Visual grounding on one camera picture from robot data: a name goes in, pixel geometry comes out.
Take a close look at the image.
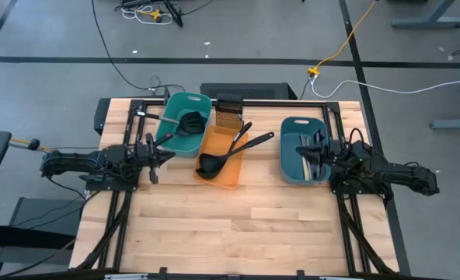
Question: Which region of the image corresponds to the white coiled cable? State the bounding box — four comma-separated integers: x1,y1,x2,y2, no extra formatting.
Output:
120,4,175,26

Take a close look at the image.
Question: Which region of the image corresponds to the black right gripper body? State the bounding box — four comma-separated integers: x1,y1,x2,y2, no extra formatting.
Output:
314,131,355,179

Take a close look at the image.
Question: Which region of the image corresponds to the yellow floor cable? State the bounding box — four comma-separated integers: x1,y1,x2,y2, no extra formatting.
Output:
307,0,379,77

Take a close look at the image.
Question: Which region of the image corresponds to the large black ladle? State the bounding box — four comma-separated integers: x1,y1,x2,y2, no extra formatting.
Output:
194,131,276,180

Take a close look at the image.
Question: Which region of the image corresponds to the black control box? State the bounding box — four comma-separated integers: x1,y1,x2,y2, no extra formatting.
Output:
93,97,113,136

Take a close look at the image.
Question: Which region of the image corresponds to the steel box grater black handle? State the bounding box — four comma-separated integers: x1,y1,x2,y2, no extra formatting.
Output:
215,93,244,131

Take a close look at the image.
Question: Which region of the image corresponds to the yellow elastic cord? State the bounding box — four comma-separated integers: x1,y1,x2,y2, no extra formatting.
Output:
9,137,52,152

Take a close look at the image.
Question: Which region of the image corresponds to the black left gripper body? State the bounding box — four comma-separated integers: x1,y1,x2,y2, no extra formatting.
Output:
131,133,159,185

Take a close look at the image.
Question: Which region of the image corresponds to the black aluminium frame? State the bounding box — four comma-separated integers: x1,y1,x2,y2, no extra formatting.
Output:
74,99,400,280

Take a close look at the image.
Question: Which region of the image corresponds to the black floor cable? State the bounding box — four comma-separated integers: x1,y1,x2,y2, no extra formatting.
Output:
91,0,186,96

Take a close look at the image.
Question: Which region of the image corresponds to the black spatula red-marked handle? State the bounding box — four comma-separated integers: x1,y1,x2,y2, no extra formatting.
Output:
155,124,200,148

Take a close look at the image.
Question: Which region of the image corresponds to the orange translucent plastic bin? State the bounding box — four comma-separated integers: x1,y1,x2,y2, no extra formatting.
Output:
192,124,249,191

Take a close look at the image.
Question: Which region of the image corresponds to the small black ladle steel-banded handle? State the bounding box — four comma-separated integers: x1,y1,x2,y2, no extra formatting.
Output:
197,121,253,176

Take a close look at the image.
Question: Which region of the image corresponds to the dark grey cart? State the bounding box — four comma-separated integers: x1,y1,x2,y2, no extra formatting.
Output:
0,196,87,280

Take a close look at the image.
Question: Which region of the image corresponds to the grey desk foot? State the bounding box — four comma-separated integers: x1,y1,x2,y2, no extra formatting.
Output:
391,0,460,30
430,117,460,131

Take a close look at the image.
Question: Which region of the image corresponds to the knife with cream handle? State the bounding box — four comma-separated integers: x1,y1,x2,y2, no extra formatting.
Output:
299,134,312,182

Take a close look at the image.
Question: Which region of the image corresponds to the green plastic bin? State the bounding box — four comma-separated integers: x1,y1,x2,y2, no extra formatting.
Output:
155,91,213,159

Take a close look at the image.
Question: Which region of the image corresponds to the white floor cable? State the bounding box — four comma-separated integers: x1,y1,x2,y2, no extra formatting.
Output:
310,72,460,100

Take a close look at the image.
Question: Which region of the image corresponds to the black power strip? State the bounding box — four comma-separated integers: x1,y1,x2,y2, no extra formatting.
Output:
162,0,184,28

